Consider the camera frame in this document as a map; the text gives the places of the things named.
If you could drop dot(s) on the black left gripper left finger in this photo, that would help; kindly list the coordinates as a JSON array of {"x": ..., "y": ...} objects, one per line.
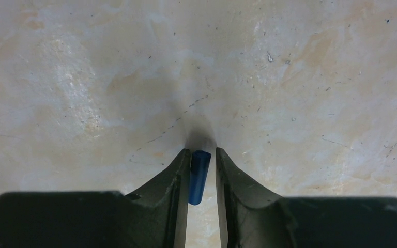
[{"x": 154, "y": 215}]

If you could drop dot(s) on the blue marker cap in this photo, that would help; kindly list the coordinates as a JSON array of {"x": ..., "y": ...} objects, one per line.
[{"x": 200, "y": 161}]

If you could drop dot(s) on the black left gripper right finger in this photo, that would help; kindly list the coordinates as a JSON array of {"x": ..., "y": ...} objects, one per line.
[{"x": 250, "y": 215}]

